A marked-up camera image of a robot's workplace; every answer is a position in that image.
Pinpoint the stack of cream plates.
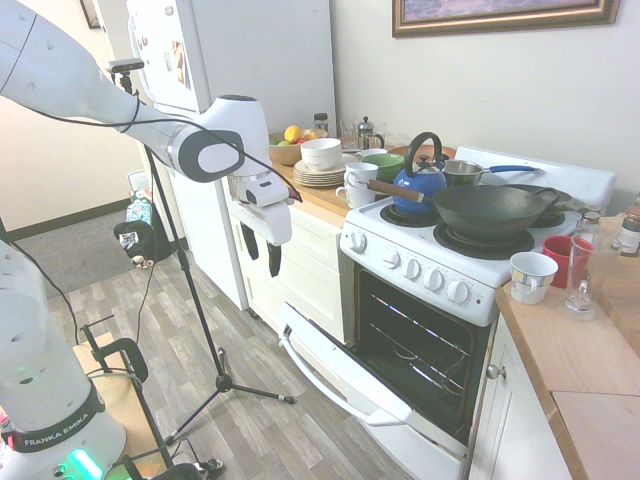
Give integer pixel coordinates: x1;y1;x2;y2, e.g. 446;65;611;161
292;153;358;188

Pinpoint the clear glass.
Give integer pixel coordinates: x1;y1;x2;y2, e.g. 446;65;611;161
558;232;623;322

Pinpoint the white kitchen cabinet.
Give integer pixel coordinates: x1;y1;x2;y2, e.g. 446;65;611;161
227;177;354;346
467;312;576;480

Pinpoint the white ceramic bowl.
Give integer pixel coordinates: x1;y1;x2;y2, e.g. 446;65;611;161
300;137;343;170

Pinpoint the framed painting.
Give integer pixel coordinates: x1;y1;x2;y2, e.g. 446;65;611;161
391;0;621;39

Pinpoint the glass french press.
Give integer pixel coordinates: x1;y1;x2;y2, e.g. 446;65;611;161
356;115;386;150

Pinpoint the black wok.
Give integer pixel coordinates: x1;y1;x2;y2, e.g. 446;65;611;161
366;179;561;240

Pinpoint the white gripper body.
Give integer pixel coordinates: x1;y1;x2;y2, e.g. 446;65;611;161
228;170;304;247

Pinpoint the white patterned mug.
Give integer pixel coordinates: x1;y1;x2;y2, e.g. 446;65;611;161
509;251;559;305

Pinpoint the white refrigerator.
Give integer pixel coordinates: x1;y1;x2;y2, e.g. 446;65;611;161
124;0;337;312

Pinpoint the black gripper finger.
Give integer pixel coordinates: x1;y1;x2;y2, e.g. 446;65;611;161
241;224;260;261
265;240;283;279

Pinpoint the black clamp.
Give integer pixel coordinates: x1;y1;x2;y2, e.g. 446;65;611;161
79;322;176;480

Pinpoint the red cup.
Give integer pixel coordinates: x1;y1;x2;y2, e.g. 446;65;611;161
541;235;576;290

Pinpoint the black stereo camera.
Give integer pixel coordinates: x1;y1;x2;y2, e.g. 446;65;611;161
106;58;146;74

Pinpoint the black camera tripod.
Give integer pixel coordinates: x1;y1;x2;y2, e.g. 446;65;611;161
115;69;297;448

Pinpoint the wooden fruit bowl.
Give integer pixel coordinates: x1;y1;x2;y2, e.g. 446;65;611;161
268;128;329;167

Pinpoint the black cable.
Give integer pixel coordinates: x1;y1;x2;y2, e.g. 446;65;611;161
0;87;304;376

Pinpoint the green bowl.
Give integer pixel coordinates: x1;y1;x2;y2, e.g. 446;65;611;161
360;152;405;184

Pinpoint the blue kettle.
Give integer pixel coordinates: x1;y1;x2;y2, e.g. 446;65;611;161
390;131;449;218

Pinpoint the steel saucepan blue handle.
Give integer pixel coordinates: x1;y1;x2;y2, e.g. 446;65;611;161
441;159;544;188

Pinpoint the white electric stove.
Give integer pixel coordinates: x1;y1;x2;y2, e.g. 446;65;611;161
338;145;617;480

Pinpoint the brown spice jar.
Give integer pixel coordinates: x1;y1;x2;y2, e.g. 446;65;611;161
619;206;640;258

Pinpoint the white oven door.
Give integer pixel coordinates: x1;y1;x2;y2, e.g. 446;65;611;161
277;301;471;480

